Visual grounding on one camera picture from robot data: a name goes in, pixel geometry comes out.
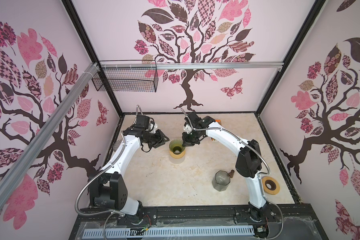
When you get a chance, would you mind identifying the white slotted cable duct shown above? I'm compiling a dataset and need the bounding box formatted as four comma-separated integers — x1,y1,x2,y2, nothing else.
81,226,255,240

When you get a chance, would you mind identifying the aluminium rail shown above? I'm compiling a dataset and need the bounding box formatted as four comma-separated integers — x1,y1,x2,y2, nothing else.
101,62,284,70
0,63,100,210

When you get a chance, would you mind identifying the wooden dripper ring stand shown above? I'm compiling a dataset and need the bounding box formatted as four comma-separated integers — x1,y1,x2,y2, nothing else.
170,149,186,159

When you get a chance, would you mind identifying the aluminium rail back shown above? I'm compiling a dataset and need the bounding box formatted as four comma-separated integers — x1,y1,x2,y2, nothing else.
101,62,284,70

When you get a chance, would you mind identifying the aluminium rail left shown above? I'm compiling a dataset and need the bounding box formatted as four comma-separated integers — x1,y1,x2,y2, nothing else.
0,63,100,210

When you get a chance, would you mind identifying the right arm metal conduit cable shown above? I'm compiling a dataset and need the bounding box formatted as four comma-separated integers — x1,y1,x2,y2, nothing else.
179,107,284,240

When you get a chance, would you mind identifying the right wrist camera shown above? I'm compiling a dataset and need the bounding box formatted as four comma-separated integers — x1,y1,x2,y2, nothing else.
183,123,193,134

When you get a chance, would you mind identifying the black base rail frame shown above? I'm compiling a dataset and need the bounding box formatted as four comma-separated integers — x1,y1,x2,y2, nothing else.
70,204,327,240

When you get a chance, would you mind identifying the grey glass server with knob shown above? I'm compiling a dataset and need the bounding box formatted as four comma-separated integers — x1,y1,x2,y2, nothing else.
212,170,235,192

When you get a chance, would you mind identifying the black wire basket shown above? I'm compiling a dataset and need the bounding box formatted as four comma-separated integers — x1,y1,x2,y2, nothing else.
92,60,159,93

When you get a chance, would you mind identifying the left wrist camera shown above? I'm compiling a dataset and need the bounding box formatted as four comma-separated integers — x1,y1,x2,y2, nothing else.
149,120,158,134

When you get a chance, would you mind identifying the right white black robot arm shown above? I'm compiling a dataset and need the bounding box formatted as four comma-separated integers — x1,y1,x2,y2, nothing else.
182,112,270,222

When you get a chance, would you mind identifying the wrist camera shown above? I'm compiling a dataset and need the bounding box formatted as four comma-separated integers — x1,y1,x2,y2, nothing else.
183,123,193,134
149,120,158,134

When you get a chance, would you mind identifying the grey ribbed glass dripper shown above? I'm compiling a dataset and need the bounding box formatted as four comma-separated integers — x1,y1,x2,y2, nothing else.
113,139,123,152

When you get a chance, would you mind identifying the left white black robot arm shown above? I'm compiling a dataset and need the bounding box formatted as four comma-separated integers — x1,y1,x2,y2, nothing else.
89,115,169,215

